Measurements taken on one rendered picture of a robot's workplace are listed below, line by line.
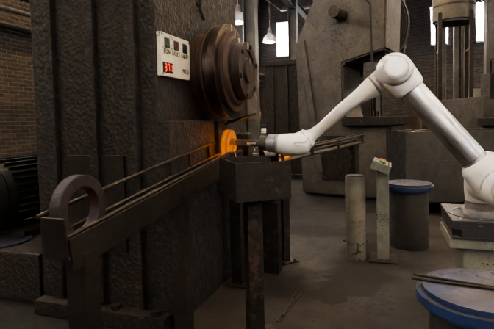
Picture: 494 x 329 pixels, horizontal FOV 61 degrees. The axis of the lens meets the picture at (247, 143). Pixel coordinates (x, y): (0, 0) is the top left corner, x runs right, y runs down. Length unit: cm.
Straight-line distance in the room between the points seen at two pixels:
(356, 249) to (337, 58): 257
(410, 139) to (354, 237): 150
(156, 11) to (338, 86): 315
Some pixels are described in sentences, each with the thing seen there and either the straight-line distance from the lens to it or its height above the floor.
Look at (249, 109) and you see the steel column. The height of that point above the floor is 118.
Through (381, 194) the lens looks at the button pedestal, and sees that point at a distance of 266.
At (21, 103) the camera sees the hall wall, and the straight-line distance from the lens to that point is 937.
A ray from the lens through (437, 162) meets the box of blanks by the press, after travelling 402.
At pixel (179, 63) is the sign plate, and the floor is 113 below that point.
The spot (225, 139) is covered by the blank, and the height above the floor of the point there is 78.
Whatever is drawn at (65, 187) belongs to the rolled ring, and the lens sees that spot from 116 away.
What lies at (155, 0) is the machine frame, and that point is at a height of 137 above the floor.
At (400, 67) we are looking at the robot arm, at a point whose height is 106.
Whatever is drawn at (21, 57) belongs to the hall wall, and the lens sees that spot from 950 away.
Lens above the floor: 86
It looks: 3 degrees down
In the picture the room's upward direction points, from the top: 1 degrees counter-clockwise
